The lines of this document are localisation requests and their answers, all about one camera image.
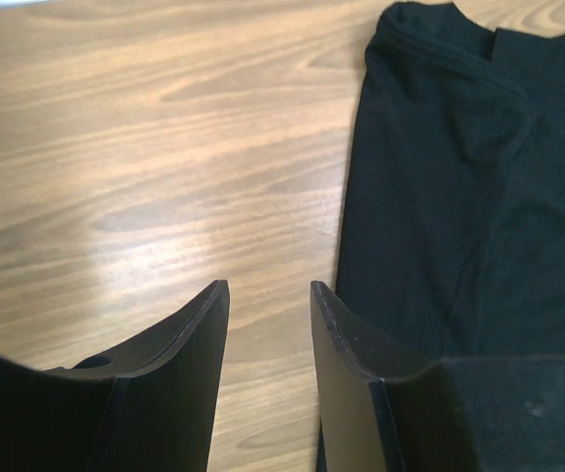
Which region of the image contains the black floral print t-shirt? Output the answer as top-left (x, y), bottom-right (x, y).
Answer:
top-left (335, 0), bottom-right (565, 363)

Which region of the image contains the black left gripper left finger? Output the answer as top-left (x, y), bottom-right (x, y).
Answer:
top-left (0, 280), bottom-right (230, 471)

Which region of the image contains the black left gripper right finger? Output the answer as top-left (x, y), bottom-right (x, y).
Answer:
top-left (309, 279), bottom-right (565, 472)

